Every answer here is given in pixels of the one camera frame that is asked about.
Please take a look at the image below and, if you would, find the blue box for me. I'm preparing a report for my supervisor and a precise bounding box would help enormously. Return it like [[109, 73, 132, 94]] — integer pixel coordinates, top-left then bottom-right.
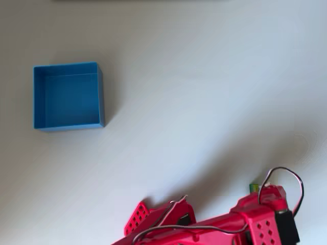
[[33, 61, 106, 133]]

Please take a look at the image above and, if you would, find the thin cable along arm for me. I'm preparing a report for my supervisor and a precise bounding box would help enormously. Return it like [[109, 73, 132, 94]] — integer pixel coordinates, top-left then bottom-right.
[[132, 222, 250, 245]]

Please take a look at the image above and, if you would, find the black red looped cable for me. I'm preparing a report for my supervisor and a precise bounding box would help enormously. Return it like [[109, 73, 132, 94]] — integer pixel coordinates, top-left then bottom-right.
[[258, 166, 305, 217]]

